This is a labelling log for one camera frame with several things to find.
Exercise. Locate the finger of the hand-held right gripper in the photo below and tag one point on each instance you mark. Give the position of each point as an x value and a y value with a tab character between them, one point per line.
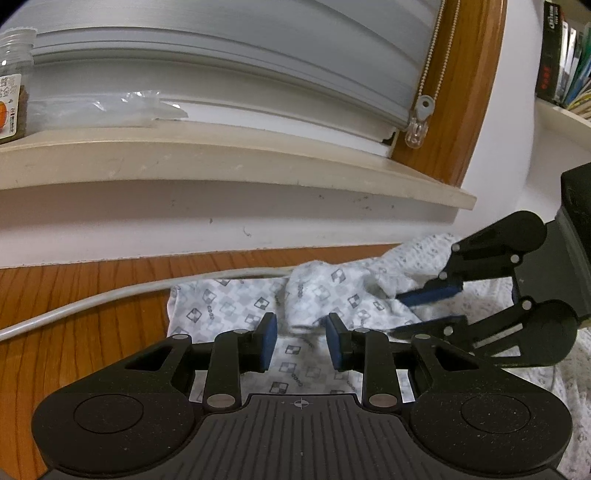
455	323
431	294

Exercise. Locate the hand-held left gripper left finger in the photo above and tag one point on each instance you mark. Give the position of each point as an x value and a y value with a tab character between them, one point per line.
268	341

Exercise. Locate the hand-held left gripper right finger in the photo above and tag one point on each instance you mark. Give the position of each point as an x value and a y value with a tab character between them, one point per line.
333	341

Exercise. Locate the white checker-print shirt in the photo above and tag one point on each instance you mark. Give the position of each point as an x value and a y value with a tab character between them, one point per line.
323	290

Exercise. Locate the cream bookshelf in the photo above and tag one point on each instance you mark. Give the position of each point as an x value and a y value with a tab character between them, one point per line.
563	134

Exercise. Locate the beige window sill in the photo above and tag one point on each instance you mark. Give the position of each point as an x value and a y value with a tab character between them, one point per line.
231	157

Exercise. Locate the row of upright books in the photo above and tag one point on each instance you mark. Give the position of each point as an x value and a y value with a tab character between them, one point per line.
561	55

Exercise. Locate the clear plastic bag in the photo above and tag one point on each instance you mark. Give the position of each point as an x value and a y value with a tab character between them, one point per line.
115	108

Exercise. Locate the grey window blind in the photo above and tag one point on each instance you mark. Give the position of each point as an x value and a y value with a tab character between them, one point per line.
231	50

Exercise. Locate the jar with orange label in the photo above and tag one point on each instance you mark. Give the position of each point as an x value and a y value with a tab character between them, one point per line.
14	97

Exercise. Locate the wooden window frame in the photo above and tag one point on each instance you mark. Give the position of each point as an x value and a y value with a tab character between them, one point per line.
466	101

